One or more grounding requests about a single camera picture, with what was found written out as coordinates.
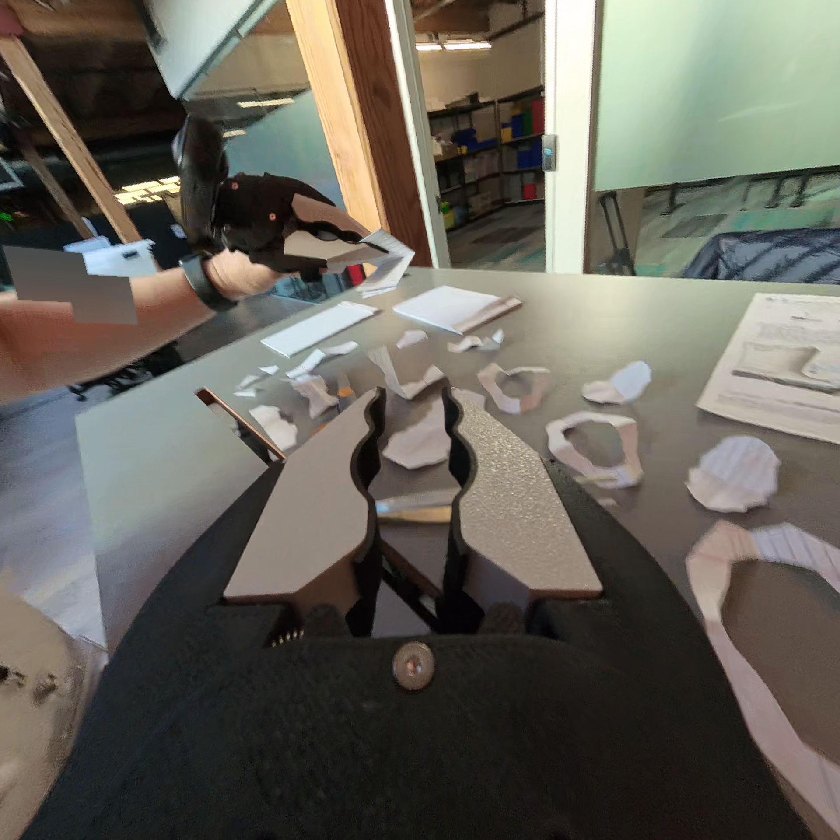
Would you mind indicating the person's left hand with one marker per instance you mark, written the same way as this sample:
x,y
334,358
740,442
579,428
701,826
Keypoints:
x,y
243,275

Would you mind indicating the grey desk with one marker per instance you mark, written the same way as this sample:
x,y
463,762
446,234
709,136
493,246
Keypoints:
x,y
656,328

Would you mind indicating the narrow lined paper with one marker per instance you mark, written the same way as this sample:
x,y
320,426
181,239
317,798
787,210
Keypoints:
x,y
315,394

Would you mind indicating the white lined legal pad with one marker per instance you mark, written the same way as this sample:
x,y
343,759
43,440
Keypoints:
x,y
446,308

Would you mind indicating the black smartwatch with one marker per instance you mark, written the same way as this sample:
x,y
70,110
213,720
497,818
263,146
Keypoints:
x,y
200,282

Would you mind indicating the storage shelves with bins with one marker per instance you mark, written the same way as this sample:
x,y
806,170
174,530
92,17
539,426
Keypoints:
x,y
492,151

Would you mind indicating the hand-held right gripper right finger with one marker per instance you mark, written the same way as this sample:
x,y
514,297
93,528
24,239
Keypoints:
x,y
525,525

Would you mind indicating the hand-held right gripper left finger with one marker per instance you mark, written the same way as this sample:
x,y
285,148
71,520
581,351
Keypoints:
x,y
295,525

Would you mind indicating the grey door reader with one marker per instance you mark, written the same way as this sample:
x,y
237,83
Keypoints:
x,y
550,152

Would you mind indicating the curved white paper scrap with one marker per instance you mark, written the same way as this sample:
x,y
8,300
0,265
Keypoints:
x,y
384,364

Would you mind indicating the lined paper pad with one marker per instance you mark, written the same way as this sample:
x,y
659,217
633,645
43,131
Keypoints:
x,y
315,331

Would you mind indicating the person's left forearm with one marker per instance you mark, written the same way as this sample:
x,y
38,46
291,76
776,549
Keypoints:
x,y
98,354

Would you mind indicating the grey orange scissors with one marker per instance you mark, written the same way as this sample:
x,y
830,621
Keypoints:
x,y
420,508

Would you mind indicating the printed instruction sheet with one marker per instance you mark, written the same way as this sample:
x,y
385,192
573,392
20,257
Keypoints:
x,y
774,367

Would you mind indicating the torn lined paper piece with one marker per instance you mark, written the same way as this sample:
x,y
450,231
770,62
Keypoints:
x,y
275,426
308,364
413,446

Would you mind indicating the oval lined paper cutout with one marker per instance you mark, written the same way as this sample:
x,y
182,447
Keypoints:
x,y
735,472

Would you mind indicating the dark blue puffer jacket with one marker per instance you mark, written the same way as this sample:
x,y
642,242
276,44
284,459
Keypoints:
x,y
768,256

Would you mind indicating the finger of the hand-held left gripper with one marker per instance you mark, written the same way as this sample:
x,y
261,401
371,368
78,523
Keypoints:
x,y
315,256
328,213

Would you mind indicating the lined paper strip scrap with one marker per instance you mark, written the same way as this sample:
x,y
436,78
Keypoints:
x,y
558,446

